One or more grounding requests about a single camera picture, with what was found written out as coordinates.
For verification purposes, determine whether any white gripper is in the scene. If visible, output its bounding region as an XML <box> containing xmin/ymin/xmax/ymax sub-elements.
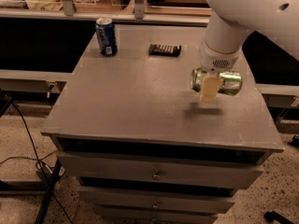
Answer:
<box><xmin>199</xmin><ymin>40</ymin><xmax>241</xmax><ymax>103</ymax></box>

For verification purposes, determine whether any green soda can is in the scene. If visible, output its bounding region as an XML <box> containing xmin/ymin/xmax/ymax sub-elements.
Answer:
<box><xmin>191</xmin><ymin>68</ymin><xmax>243</xmax><ymax>96</ymax></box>

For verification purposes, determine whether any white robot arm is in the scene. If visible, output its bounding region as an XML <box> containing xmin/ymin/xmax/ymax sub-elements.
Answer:
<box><xmin>199</xmin><ymin>0</ymin><xmax>299</xmax><ymax>102</ymax></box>

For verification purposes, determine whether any blue soda can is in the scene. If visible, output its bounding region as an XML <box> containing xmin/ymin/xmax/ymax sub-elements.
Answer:
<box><xmin>95</xmin><ymin>18</ymin><xmax>118</xmax><ymax>56</ymax></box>

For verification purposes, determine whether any dark chocolate bar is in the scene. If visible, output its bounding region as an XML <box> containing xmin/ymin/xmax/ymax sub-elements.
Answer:
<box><xmin>149</xmin><ymin>44</ymin><xmax>181</xmax><ymax>57</ymax></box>

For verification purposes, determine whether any grey drawer cabinet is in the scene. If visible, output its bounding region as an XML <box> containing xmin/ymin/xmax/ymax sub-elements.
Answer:
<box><xmin>40</xmin><ymin>23</ymin><xmax>285</xmax><ymax>224</ymax></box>

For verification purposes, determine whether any top drawer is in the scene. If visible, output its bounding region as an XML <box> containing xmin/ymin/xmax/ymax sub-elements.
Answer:
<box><xmin>57</xmin><ymin>151</ymin><xmax>263</xmax><ymax>189</ymax></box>

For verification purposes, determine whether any drawer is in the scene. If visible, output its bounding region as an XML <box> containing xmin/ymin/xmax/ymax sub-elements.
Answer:
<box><xmin>93</xmin><ymin>205</ymin><xmax>218</xmax><ymax>224</ymax></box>
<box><xmin>57</xmin><ymin>151</ymin><xmax>263</xmax><ymax>189</ymax></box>
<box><xmin>78</xmin><ymin>187</ymin><xmax>235</xmax><ymax>214</ymax></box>

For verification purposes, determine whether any middle drawer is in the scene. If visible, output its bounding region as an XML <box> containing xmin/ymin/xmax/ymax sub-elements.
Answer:
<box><xmin>78</xmin><ymin>187</ymin><xmax>235</xmax><ymax>214</ymax></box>

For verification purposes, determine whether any bottom drawer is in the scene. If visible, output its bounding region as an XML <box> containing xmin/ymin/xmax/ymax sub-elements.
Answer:
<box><xmin>93</xmin><ymin>205</ymin><xmax>218</xmax><ymax>224</ymax></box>

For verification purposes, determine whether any black stand leg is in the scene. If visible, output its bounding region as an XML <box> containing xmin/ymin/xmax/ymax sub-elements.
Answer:
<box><xmin>35</xmin><ymin>161</ymin><xmax>62</xmax><ymax>224</ymax></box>

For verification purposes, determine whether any grey metal shelf rail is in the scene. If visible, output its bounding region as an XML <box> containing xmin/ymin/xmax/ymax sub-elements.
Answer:
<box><xmin>0</xmin><ymin>8</ymin><xmax>211</xmax><ymax>27</ymax></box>

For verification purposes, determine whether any black floor cable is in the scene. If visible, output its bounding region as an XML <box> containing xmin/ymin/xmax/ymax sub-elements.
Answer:
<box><xmin>0</xmin><ymin>101</ymin><xmax>75</xmax><ymax>224</ymax></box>

